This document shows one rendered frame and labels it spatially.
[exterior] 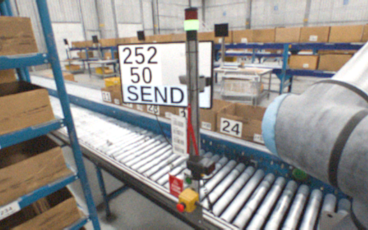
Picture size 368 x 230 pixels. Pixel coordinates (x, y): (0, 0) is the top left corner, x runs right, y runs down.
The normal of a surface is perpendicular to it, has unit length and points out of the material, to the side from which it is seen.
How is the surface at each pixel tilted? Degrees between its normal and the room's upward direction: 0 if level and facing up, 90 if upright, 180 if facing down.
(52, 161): 90
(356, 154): 70
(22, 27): 91
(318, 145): 75
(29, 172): 90
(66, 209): 90
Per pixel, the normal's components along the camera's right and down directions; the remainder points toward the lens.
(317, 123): -0.70, -0.54
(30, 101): 0.77, 0.21
